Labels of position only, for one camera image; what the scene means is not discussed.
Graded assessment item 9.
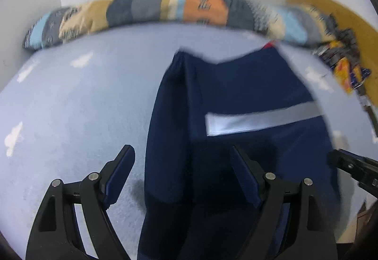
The wooden headboard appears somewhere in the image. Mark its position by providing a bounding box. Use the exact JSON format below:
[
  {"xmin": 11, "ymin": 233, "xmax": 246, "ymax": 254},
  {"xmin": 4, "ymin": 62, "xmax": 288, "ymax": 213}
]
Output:
[{"xmin": 286, "ymin": 0, "xmax": 378, "ymax": 78}]

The yellow pink floral garment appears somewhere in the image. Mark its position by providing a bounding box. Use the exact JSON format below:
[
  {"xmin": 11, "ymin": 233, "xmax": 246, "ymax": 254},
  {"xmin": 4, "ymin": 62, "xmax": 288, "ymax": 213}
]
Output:
[{"xmin": 332, "ymin": 41, "xmax": 364, "ymax": 94}]

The light blue cloud bedsheet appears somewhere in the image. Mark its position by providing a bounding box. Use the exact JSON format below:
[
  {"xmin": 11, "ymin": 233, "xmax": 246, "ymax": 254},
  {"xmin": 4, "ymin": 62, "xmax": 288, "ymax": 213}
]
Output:
[{"xmin": 0, "ymin": 22, "xmax": 378, "ymax": 260}]

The navy blue work jacket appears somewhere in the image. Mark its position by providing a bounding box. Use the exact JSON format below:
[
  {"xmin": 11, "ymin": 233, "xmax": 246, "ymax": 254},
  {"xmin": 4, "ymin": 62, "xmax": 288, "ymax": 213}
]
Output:
[{"xmin": 138, "ymin": 45, "xmax": 341, "ymax": 259}]

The patchwork long bolster pillow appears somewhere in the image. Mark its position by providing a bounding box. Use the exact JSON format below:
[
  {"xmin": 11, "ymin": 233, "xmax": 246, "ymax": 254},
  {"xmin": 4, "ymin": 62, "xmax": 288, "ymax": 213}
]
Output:
[{"xmin": 23, "ymin": 0, "xmax": 336, "ymax": 51}]

